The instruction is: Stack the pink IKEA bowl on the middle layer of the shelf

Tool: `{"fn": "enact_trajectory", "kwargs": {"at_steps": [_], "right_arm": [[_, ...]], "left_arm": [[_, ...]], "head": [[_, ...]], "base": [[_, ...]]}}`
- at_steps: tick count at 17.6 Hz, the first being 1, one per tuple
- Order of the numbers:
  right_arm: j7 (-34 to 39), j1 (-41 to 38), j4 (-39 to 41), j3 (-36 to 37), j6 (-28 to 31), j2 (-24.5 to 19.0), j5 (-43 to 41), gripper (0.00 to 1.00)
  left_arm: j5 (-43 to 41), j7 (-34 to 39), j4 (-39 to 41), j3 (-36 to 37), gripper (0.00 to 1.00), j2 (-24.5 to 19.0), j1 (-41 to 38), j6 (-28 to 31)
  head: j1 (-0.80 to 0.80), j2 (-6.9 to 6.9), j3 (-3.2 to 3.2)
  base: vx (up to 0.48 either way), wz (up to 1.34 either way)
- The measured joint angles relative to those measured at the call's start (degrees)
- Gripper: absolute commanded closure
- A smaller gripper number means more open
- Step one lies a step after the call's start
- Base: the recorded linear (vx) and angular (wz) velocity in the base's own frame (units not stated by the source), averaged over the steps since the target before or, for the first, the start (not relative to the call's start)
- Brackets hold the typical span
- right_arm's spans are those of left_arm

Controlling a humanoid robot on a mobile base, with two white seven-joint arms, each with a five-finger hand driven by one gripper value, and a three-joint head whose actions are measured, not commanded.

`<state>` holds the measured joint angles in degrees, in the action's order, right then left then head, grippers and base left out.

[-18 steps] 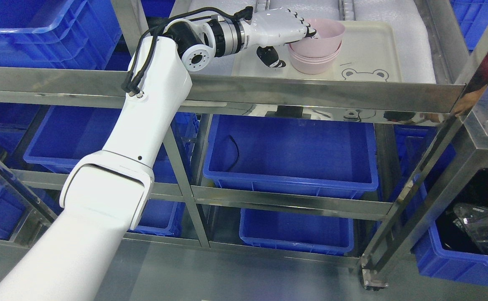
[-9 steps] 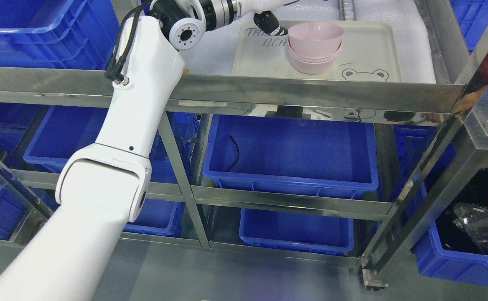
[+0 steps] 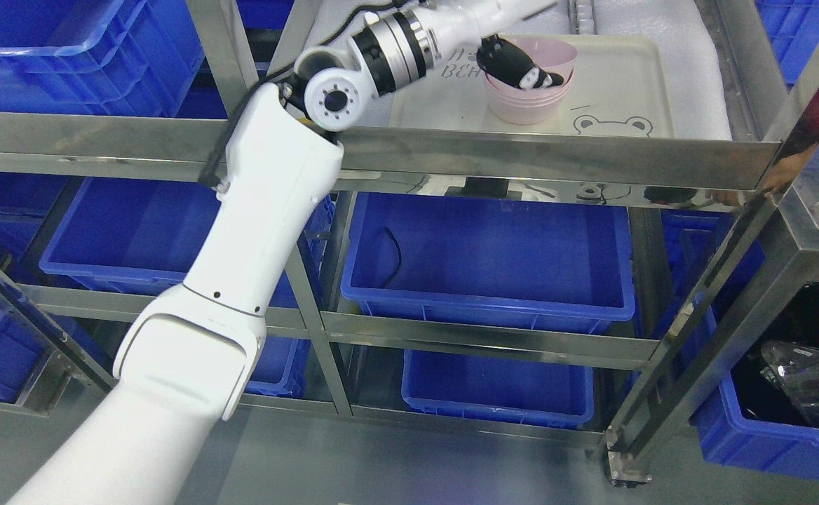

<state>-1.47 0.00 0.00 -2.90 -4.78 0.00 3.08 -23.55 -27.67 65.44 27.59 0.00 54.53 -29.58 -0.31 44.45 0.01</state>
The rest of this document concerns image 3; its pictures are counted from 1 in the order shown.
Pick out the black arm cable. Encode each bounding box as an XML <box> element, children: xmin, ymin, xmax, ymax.
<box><xmin>198</xmin><ymin>0</ymin><xmax>410</xmax><ymax>187</ymax></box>

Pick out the black helmet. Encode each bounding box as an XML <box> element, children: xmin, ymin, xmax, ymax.
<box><xmin>732</xmin><ymin>283</ymin><xmax>819</xmax><ymax>429</ymax></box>

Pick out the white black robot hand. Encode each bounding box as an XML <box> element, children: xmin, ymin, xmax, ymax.
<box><xmin>409</xmin><ymin>1</ymin><xmax>568</xmax><ymax>90</ymax></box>

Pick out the stack of pink bowls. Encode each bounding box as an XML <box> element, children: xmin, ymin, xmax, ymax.
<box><xmin>484</xmin><ymin>74</ymin><xmax>574</xmax><ymax>126</ymax></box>

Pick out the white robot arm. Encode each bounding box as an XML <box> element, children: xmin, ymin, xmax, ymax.
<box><xmin>10</xmin><ymin>3</ymin><xmax>478</xmax><ymax>504</ymax></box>

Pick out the cream bear tray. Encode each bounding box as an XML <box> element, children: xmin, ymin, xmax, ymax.
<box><xmin>389</xmin><ymin>35</ymin><xmax>675</xmax><ymax>138</ymax></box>

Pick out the pink plastic bowl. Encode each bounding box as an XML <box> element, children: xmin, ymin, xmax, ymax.
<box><xmin>476</xmin><ymin>36</ymin><xmax>578</xmax><ymax>96</ymax></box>

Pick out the blue bin left lower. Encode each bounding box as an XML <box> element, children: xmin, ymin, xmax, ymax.
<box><xmin>38</xmin><ymin>175</ymin><xmax>333</xmax><ymax>309</ymax></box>

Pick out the blue bin upper left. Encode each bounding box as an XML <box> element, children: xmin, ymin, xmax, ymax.
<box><xmin>0</xmin><ymin>1</ymin><xmax>205</xmax><ymax>117</ymax></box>

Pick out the steel shelf rack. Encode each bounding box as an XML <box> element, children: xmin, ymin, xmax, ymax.
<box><xmin>0</xmin><ymin>1</ymin><xmax>819</xmax><ymax>503</ymax></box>

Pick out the large blue bin centre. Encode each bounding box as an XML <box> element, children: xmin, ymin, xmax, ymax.
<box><xmin>340</xmin><ymin>193</ymin><xmax>637</xmax><ymax>335</ymax></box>

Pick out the blue bin bottom centre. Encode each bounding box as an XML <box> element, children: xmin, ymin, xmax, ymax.
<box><xmin>401</xmin><ymin>349</ymin><xmax>595</xmax><ymax>429</ymax></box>

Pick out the blue bin holding helmet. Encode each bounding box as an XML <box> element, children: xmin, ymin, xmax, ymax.
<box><xmin>693</xmin><ymin>283</ymin><xmax>819</xmax><ymax>480</ymax></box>

